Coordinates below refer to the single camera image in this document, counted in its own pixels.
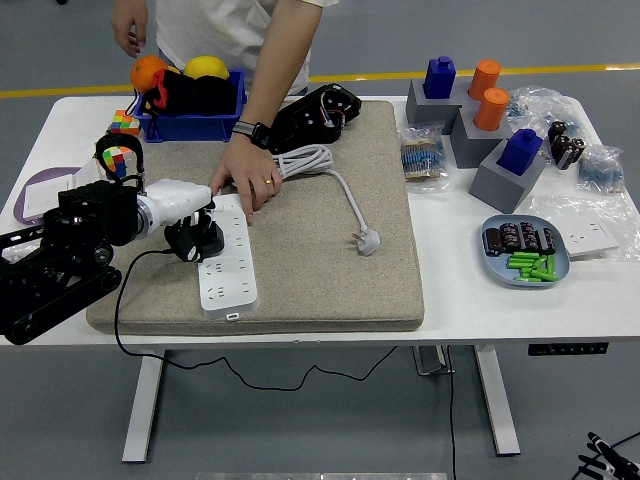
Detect black power adapter plug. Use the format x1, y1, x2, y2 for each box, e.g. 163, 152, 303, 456
163, 219, 226, 264

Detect clear bag of resistors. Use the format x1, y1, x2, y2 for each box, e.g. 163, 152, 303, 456
398, 124, 452, 194

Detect orange fruit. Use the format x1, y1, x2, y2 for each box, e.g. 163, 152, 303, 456
129, 54, 169, 94

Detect bundle of black capacitors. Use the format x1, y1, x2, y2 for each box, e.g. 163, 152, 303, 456
547, 119, 587, 171

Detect large clear plastic bag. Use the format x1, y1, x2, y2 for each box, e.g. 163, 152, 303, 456
529, 192, 640, 262

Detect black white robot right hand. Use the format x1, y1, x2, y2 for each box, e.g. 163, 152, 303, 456
577, 431, 640, 480

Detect colourful puzzle cube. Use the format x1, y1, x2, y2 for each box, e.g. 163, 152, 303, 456
109, 109, 142, 136
102, 145, 134, 180

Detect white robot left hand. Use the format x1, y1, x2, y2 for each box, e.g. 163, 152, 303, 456
144, 178, 224, 264

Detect hanging black cable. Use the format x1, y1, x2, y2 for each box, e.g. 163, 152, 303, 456
444, 344, 459, 480

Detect black wristwatch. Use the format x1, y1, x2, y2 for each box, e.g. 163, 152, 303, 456
232, 119, 274, 150

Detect white switch box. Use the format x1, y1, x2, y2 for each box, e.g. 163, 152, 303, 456
74, 157, 109, 189

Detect grey block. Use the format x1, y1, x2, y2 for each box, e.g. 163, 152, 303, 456
449, 107, 515, 169
404, 77, 477, 135
468, 137, 548, 215

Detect grey box under table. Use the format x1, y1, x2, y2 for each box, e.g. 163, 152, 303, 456
412, 344, 456, 376

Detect orange cylinder peg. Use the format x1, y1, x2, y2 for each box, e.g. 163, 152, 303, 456
473, 87, 511, 132
468, 59, 502, 101

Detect black pouch with red trim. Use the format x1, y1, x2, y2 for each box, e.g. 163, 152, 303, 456
133, 68, 240, 117

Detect person's right hand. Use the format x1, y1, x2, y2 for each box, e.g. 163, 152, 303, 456
110, 9, 150, 60

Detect white wall switch panel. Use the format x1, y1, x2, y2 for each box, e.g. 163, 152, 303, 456
22, 172, 84, 221

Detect grey power strip cable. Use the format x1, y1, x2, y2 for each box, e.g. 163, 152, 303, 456
219, 144, 382, 257

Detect white table leg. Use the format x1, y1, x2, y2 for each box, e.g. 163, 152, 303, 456
121, 349, 166, 465
472, 344, 521, 457

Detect white wall socket panel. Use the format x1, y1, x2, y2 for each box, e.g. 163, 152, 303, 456
561, 217, 621, 260

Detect blue-grey plate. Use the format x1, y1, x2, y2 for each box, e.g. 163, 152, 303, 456
480, 213, 572, 290

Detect purple plate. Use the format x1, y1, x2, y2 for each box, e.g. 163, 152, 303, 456
12, 167, 81, 226

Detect person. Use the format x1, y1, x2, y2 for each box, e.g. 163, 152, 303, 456
154, 0, 321, 97

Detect thin black adapter cord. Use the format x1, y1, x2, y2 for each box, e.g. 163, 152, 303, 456
113, 247, 399, 392

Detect person's left hand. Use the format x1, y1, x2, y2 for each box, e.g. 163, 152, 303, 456
208, 132, 284, 226

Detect black table control panel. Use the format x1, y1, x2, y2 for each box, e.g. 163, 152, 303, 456
527, 341, 611, 357

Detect yellow lemon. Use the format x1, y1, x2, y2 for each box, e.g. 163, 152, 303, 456
183, 55, 231, 81

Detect blue plastic bin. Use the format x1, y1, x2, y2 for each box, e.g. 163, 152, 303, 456
131, 68, 248, 144

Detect crumpled clear plastic bag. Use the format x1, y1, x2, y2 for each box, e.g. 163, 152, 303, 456
505, 85, 587, 151

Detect beige fabric mat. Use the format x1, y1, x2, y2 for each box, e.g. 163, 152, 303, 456
85, 99, 426, 337

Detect white power strip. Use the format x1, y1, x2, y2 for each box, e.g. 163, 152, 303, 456
197, 193, 260, 321

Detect blue square peg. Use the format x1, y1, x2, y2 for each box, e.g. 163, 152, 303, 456
422, 55, 457, 100
495, 127, 545, 176

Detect small bag of blue resistors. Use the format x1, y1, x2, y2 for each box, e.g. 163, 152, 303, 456
575, 143, 627, 195

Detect black device housing with wires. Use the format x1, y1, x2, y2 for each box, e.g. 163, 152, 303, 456
267, 83, 363, 155

